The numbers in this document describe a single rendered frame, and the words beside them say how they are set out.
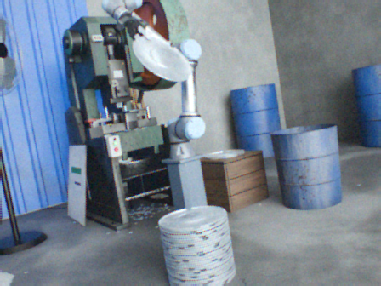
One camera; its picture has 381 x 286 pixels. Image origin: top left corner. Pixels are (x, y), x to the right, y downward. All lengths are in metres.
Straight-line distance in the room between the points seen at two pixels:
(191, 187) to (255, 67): 3.64
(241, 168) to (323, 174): 0.54
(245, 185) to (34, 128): 2.17
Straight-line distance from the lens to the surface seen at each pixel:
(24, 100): 3.74
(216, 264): 1.49
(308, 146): 2.23
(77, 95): 3.10
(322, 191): 2.31
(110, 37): 2.81
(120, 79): 2.77
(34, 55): 3.86
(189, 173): 2.04
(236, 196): 2.46
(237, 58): 5.26
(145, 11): 3.11
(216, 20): 5.15
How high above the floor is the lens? 0.71
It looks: 5 degrees down
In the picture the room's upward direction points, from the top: 9 degrees counter-clockwise
